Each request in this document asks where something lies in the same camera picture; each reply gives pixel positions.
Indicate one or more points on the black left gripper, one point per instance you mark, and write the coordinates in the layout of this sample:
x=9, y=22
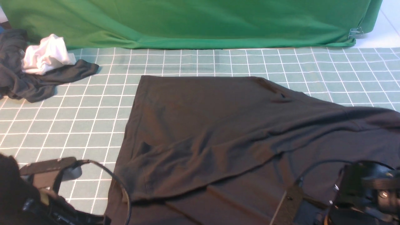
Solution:
x=52, y=209

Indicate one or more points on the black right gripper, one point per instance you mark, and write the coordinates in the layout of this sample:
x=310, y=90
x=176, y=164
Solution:
x=367, y=195

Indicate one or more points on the dark gray long-sleeve shirt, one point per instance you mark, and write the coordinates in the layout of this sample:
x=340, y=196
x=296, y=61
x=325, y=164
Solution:
x=223, y=150

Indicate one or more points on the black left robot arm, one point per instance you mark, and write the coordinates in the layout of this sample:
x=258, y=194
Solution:
x=29, y=195

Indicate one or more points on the teal grid tablecloth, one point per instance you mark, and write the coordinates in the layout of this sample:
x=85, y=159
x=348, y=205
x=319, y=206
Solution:
x=87, y=119

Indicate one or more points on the dark crumpled garment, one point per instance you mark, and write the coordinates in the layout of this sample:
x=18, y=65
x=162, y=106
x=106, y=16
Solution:
x=17, y=84

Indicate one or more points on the white crumpled cloth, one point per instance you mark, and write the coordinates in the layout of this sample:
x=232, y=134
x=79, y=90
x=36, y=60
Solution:
x=50, y=54

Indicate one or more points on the metal binder clip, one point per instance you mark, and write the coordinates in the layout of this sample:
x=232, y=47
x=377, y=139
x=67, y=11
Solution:
x=355, y=33

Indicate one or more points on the green backdrop cloth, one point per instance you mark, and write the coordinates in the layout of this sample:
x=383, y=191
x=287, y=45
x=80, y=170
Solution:
x=193, y=24

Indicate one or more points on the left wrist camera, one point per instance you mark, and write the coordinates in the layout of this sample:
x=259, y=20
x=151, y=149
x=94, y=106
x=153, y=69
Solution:
x=51, y=173

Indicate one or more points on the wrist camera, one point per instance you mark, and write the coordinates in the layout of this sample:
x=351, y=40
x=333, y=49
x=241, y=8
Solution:
x=290, y=204
x=51, y=173

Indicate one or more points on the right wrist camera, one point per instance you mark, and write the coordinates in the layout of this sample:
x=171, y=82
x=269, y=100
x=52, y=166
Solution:
x=290, y=204

